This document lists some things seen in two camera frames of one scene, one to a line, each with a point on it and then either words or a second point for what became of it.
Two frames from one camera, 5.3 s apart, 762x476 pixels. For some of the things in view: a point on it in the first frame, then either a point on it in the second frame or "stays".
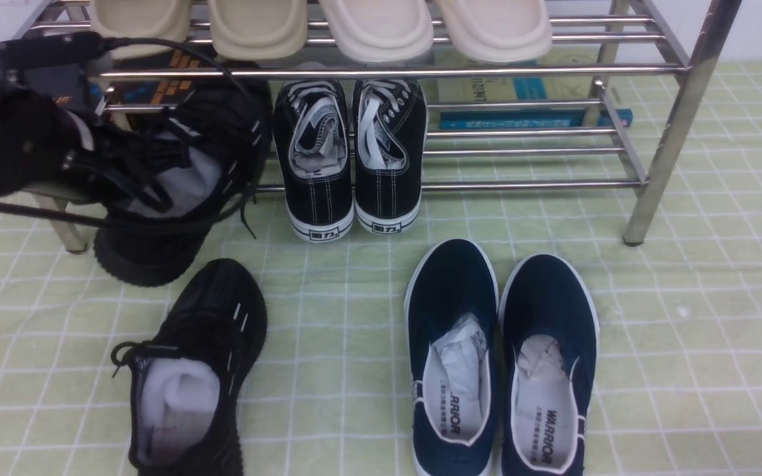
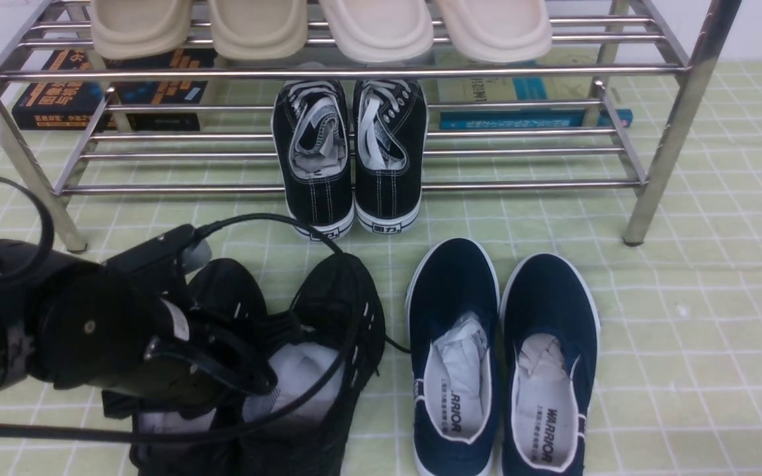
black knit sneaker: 186,374 stays
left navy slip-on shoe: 451,323 stays
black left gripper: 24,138 → 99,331
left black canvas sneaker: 312,155 stays
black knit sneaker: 174,176 → 325,363
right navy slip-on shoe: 548,335 stays
